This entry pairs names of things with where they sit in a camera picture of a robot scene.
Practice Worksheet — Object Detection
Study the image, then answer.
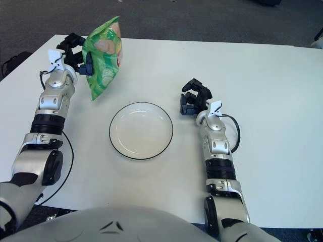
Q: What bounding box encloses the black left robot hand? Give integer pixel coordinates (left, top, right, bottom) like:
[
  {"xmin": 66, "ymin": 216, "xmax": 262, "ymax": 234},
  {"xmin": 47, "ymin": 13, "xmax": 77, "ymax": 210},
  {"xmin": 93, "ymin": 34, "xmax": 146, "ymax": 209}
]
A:
[{"xmin": 56, "ymin": 32, "xmax": 94, "ymax": 76}]

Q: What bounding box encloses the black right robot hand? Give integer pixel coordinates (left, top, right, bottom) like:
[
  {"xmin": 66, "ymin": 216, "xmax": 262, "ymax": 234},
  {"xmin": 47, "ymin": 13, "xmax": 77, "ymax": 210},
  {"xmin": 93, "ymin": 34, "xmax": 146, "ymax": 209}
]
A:
[{"xmin": 179, "ymin": 78, "xmax": 212, "ymax": 116}]

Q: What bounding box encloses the green snack bag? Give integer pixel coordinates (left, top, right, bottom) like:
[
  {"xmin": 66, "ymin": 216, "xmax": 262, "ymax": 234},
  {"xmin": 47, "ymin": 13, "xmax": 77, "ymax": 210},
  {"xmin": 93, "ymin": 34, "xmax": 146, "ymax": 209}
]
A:
[{"xmin": 82, "ymin": 15, "xmax": 125, "ymax": 102}]

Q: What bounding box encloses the white plate black rim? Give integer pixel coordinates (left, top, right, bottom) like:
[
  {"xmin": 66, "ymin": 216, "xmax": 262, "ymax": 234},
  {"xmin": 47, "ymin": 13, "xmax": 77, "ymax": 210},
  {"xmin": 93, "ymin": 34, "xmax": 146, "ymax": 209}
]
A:
[{"xmin": 109, "ymin": 101, "xmax": 174, "ymax": 160}]

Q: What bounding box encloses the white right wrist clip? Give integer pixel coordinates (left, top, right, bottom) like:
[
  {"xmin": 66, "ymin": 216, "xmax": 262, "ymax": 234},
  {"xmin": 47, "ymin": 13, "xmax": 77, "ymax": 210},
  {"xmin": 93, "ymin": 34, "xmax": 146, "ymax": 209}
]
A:
[{"xmin": 208, "ymin": 100, "xmax": 224, "ymax": 118}]

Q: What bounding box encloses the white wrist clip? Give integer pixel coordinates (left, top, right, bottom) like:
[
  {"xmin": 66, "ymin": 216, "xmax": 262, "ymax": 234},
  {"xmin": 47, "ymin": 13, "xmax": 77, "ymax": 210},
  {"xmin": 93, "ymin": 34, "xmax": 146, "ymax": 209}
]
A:
[
  {"xmin": 47, "ymin": 49, "xmax": 66, "ymax": 73},
  {"xmin": 208, "ymin": 100, "xmax": 224, "ymax": 118}
]

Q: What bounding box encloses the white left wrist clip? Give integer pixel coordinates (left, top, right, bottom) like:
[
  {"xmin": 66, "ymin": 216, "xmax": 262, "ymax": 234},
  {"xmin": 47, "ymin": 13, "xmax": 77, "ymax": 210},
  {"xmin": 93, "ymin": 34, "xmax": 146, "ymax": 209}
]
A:
[{"xmin": 47, "ymin": 49, "xmax": 66, "ymax": 73}]

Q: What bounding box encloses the black bag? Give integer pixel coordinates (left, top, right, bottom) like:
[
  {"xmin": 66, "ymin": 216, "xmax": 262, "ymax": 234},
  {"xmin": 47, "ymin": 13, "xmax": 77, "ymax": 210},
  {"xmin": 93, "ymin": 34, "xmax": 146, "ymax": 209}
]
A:
[{"xmin": 1, "ymin": 51, "xmax": 32, "ymax": 78}]

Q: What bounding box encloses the white and black equipment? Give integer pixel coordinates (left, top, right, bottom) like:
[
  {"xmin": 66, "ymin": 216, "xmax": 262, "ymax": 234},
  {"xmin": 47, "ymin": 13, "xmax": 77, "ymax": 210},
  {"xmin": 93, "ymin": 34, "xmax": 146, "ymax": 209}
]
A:
[{"xmin": 310, "ymin": 24, "xmax": 323, "ymax": 48}]

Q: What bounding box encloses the grey robot torso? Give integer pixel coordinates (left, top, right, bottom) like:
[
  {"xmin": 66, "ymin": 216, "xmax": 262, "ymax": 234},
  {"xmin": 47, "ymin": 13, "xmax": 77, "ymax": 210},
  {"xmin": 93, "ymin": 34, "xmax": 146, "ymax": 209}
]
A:
[{"xmin": 0, "ymin": 205, "xmax": 220, "ymax": 242}]

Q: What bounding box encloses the grey caster base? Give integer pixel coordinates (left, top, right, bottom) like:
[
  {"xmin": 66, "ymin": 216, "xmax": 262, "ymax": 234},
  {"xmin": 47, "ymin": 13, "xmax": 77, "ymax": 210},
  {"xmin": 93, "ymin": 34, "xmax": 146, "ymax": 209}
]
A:
[{"xmin": 306, "ymin": 228, "xmax": 323, "ymax": 242}]

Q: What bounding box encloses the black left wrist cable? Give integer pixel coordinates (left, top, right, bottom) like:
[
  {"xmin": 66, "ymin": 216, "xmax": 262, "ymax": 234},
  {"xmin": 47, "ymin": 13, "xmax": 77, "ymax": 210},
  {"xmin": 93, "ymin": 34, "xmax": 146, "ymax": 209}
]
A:
[{"xmin": 39, "ymin": 68, "xmax": 55, "ymax": 89}]

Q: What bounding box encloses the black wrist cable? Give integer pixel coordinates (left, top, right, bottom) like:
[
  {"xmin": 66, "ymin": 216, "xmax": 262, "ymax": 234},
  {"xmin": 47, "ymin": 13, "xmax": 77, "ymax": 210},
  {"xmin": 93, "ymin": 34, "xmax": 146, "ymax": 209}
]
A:
[
  {"xmin": 221, "ymin": 113, "xmax": 242, "ymax": 153},
  {"xmin": 39, "ymin": 68, "xmax": 55, "ymax": 89}
]

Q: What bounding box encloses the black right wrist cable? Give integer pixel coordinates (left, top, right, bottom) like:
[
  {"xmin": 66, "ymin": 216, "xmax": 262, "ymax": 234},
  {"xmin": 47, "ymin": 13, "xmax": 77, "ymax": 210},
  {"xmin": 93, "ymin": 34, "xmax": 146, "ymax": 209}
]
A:
[{"xmin": 221, "ymin": 113, "xmax": 242, "ymax": 153}]

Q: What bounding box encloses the black left upper arm cable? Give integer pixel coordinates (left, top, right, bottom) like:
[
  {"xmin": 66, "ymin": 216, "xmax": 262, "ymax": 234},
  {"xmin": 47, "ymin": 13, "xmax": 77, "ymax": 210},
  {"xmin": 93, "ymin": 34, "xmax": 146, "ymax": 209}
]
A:
[{"xmin": 35, "ymin": 131, "xmax": 74, "ymax": 205}]

